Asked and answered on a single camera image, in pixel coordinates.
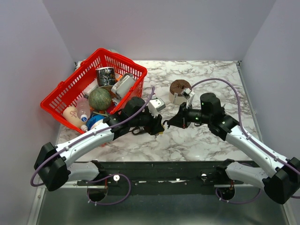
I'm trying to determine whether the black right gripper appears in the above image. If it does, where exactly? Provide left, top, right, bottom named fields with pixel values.
left=167, top=102, right=211, bottom=128

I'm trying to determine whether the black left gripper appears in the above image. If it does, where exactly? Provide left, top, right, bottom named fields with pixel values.
left=129, top=106, right=165, bottom=136

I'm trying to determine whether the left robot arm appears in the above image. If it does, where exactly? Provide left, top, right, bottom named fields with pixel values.
left=34, top=97, right=165, bottom=191

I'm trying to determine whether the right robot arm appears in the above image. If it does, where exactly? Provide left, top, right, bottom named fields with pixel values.
left=167, top=89, right=300, bottom=204

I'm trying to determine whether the black Kaijing padlock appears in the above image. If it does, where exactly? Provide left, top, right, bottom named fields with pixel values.
left=131, top=127, right=146, bottom=135

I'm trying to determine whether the brown wrapped paper roll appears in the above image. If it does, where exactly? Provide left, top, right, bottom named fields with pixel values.
left=169, top=79, right=191, bottom=105

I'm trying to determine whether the silver grey can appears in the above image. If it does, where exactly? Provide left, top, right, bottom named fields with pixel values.
left=111, top=73, right=135, bottom=99

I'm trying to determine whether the green glitter ball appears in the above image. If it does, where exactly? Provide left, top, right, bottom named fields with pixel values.
left=88, top=88, right=112, bottom=111

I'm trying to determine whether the blue white bottle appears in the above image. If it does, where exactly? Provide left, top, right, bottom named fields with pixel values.
left=80, top=115, right=105, bottom=132

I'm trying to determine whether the dark printed can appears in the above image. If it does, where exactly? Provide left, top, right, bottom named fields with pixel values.
left=96, top=67, right=116, bottom=87

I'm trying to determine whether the white small box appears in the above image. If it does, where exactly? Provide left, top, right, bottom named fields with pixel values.
left=83, top=79, right=98, bottom=96

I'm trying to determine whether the clear plastic bottle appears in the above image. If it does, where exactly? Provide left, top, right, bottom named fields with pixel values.
left=76, top=97, right=90, bottom=122

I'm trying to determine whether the red plastic basket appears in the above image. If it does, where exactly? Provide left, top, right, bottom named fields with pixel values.
left=40, top=48, right=147, bottom=134

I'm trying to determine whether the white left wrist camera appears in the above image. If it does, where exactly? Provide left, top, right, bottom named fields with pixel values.
left=148, top=94, right=165, bottom=118

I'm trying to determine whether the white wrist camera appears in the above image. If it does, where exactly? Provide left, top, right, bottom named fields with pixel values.
left=148, top=94, right=165, bottom=118
left=181, top=88, right=195, bottom=108

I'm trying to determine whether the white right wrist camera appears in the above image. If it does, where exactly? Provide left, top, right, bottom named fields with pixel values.
left=181, top=88, right=195, bottom=108

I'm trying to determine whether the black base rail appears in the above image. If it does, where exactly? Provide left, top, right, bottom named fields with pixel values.
left=77, top=161, right=240, bottom=195

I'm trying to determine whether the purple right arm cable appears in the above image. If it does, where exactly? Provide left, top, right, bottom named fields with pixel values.
left=191, top=78, right=300, bottom=204

